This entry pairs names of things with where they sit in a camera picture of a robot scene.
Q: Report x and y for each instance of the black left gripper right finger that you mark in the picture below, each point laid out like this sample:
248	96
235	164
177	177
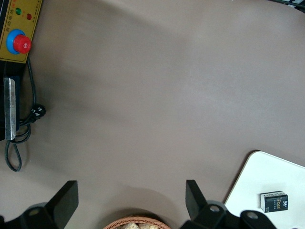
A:
197	207

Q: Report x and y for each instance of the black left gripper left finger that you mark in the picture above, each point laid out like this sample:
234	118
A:
62	202

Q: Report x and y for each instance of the white plastic tray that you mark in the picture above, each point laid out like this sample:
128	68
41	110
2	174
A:
269	176

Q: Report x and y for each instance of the tan bread piece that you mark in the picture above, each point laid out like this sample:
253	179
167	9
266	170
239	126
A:
146	226
128	226

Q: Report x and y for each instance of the brown wicker basket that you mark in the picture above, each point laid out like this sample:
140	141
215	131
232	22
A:
114	223

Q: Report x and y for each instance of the black Face tissue pack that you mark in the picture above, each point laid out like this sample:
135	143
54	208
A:
276	202

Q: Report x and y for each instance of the purple yoghurt cup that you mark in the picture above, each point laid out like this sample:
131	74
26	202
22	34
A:
297	227

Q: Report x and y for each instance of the silver metal bar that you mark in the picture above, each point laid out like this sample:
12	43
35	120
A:
10	109

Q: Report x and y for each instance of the black machine housing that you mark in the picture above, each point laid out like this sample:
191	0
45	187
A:
12	70

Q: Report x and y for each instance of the red emergency stop button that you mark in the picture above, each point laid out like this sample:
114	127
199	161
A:
21	44

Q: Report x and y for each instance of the yellow control panel box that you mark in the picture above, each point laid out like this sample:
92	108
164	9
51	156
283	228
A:
14	21

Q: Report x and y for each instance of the red indicator light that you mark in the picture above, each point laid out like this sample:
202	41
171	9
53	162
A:
29	16

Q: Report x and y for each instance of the green indicator light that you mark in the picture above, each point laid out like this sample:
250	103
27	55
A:
18	11

